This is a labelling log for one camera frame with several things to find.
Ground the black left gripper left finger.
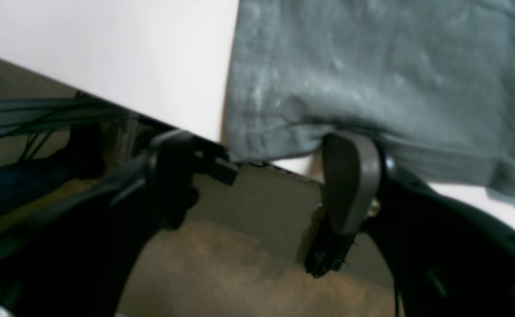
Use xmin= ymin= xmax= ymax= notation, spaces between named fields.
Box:
xmin=0 ymin=130 xmax=196 ymax=317

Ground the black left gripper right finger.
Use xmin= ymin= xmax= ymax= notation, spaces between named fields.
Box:
xmin=304 ymin=132 xmax=515 ymax=317

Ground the dark grey t-shirt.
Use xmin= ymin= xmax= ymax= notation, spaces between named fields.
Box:
xmin=227 ymin=0 xmax=515 ymax=197

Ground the bundle of grey cables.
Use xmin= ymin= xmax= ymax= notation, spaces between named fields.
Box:
xmin=0 ymin=97 xmax=130 ymax=141

